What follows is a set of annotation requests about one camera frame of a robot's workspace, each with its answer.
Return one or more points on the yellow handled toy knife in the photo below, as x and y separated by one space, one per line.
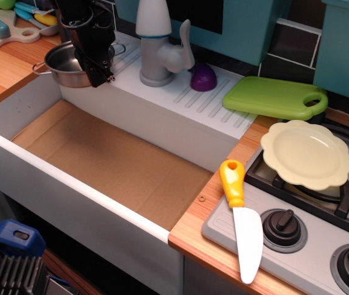
247 222

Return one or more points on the yellow toy corn spoon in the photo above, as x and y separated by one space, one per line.
49 22

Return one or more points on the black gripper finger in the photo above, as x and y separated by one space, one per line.
98 75

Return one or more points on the grey toy faucet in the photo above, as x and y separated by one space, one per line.
160 59

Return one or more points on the black burner grate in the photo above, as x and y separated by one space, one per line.
330 206

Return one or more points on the teal cabinet right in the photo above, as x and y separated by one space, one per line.
332 65

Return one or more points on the green plastic cutting board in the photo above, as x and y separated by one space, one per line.
276 98

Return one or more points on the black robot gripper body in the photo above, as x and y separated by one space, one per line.
90 25

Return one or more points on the purple toy eggplant half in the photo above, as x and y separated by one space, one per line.
203 77

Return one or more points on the cream scalloped plate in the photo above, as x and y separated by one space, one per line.
307 155

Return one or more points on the stainless steel pot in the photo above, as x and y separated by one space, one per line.
66 63

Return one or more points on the brown cardboard sheet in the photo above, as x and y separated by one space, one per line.
152 182

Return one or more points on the green toy vegetable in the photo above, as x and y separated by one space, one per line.
7 4

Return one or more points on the blue toy utensil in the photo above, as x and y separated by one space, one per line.
28 12

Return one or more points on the grey toy stove top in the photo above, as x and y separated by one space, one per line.
308 269

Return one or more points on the black ribbed heat sink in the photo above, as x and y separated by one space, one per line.
19 275

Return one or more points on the blue clamp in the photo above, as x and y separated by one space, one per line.
17 239

